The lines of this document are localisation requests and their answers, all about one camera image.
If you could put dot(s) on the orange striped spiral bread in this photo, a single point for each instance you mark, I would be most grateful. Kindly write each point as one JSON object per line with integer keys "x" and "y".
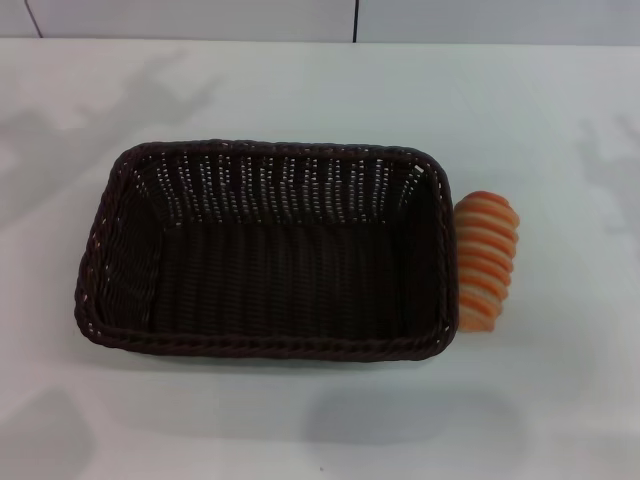
{"x": 487, "y": 260}

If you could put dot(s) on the dark brown wicker basket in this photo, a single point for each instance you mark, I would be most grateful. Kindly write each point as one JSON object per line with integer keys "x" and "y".
{"x": 270, "y": 260}

